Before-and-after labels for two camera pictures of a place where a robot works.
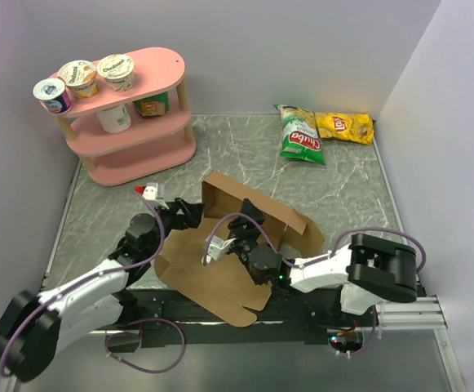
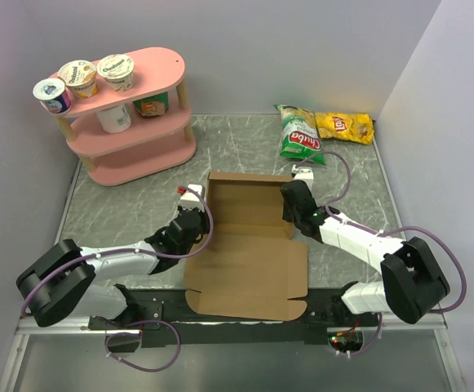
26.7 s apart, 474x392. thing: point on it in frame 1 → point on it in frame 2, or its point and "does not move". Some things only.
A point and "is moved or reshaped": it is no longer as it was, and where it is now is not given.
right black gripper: [237, 229] → [286, 216]
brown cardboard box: [223, 290] is moved or reshaped
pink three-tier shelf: [130, 135] does not move
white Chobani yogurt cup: [118, 70] does not move
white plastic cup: [114, 119] does not move
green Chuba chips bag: [300, 138] does not move
